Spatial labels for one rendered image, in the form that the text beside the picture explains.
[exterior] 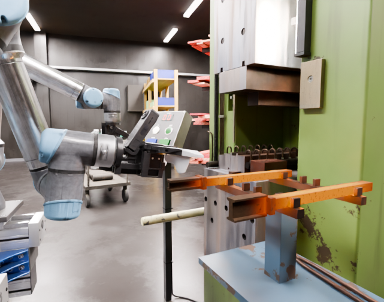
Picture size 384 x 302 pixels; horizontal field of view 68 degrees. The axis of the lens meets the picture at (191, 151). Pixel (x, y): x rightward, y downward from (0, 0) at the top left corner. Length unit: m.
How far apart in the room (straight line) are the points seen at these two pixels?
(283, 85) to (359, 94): 0.40
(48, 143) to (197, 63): 9.73
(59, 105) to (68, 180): 8.96
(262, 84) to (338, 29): 0.34
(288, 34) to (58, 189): 1.06
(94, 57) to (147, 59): 1.63
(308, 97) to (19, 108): 0.91
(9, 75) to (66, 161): 0.24
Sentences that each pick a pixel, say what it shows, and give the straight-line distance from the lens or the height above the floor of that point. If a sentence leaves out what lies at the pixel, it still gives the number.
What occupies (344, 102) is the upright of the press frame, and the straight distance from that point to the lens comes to 1.08.
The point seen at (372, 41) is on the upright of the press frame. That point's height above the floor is 1.38.
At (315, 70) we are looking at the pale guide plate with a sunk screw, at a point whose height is 1.32.
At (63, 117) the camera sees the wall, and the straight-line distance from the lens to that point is 9.57.
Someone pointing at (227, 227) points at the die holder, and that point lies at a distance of 1.27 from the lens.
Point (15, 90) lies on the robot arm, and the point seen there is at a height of 1.20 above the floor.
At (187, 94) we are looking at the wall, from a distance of 9.99.
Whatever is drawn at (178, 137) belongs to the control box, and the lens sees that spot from 1.56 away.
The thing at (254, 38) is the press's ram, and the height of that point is 1.46.
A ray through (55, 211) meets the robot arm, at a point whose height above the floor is 0.95.
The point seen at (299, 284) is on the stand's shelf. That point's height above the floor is 0.71.
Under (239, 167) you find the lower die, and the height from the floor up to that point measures 0.94.
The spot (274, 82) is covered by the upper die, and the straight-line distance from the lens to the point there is 1.31.
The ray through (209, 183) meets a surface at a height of 0.97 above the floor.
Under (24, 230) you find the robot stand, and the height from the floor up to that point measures 0.75.
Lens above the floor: 1.13
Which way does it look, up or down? 6 degrees down
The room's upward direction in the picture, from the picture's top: straight up
